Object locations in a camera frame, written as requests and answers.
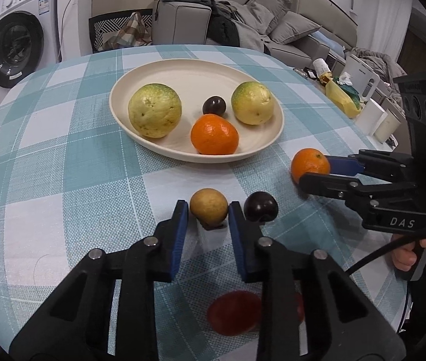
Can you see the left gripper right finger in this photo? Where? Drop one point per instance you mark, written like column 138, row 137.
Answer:
column 341, row 323

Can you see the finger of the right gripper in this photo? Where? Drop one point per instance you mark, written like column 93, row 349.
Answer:
column 331, row 186
column 345, row 165

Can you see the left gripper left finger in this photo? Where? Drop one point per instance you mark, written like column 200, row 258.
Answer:
column 104, row 308

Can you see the orange mandarin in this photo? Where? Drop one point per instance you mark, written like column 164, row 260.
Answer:
column 213, row 135
column 309, row 160

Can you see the red tomato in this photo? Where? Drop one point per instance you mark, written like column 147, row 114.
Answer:
column 300, row 308
column 234, row 313

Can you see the large green yellow citrus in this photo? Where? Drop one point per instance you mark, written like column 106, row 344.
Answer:
column 252, row 103

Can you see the brown longan fruit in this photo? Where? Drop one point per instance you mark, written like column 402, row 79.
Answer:
column 209, row 207

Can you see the orange mandarin front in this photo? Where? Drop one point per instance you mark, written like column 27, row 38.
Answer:
column 213, row 135

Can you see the dark purple plum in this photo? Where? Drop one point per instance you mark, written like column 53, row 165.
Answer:
column 260, row 207
column 214, row 105

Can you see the pale green guava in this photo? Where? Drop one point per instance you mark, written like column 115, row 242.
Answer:
column 154, row 110

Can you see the right hand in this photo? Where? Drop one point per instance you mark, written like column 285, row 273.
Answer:
column 403, row 258

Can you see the white cup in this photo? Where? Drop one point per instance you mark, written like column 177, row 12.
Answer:
column 388, row 125

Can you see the yellow bag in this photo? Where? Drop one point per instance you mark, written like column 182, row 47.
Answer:
column 341, row 99

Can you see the grey sofa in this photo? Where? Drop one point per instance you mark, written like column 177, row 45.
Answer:
column 338, row 32

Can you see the teal checked tablecloth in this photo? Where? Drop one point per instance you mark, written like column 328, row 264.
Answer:
column 72, row 180

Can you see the grey cushion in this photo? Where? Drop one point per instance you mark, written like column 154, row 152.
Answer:
column 293, row 27

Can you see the cream round plate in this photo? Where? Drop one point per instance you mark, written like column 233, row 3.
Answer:
column 194, row 81

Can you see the dark clothes pile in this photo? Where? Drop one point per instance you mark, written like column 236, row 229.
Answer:
column 225, row 23

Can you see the plaid cloth on chair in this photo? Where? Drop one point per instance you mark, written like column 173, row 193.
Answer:
column 133, row 34

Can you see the black patterned chair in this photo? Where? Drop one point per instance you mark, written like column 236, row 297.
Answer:
column 104, row 26

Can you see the white washing machine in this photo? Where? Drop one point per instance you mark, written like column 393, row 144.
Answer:
column 29, row 38

